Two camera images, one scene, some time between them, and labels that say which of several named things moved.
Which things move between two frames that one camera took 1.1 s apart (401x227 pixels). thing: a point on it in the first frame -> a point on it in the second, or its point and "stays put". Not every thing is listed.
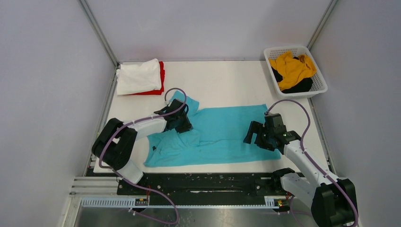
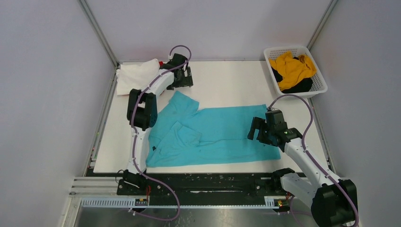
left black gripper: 186,126 -> 186,80
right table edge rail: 323,143 stays put
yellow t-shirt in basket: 292,69 stays put
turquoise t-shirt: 218,136 stays put
